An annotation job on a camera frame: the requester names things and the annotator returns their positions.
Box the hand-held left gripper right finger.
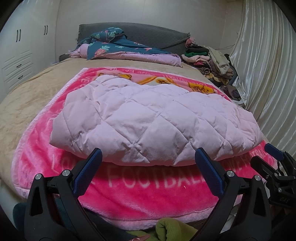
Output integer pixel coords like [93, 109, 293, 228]
[192, 148, 272, 241]

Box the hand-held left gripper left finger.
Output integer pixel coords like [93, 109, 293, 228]
[24, 148, 104, 241]

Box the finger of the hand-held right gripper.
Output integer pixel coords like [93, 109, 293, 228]
[265, 143, 284, 161]
[251, 156, 278, 179]

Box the pink quilted jacket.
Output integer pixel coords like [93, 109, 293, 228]
[50, 75, 264, 167]

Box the pile of folded clothes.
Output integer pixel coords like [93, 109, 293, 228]
[181, 45, 238, 86]

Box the pink printed blanket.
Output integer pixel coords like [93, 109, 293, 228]
[11, 67, 278, 226]

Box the person's green top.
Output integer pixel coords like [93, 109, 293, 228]
[122, 217, 199, 241]

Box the shiny cream curtain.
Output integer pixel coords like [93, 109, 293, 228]
[230, 0, 296, 153]

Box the bed with beige cover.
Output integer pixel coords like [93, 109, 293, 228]
[0, 56, 271, 200]

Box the blue floral quilt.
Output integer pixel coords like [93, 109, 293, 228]
[68, 27, 182, 67]

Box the white wardrobe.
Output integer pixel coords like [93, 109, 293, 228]
[0, 0, 60, 93]

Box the grey padded headboard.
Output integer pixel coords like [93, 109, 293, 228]
[77, 22, 191, 50]

